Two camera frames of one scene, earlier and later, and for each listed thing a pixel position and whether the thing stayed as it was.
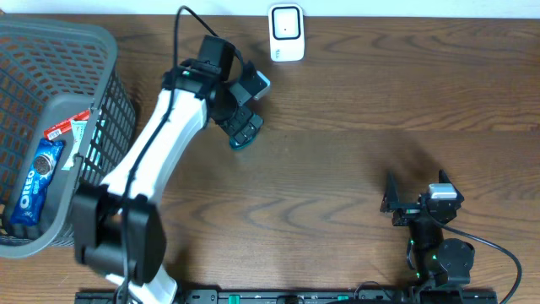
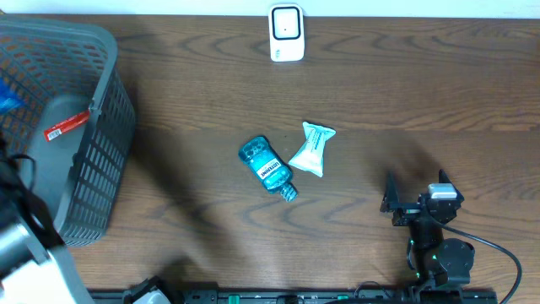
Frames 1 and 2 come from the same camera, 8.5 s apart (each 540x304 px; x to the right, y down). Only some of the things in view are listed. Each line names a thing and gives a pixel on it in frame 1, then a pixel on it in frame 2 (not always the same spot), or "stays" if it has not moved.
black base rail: [329, 297] stays
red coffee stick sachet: [64, 126] stays
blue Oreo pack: [36, 181] -> [10, 100]
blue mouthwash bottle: [234, 144] -> [272, 172]
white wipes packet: [78, 127] -> [310, 155]
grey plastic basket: [51, 69] stays
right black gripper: [391, 194] stays
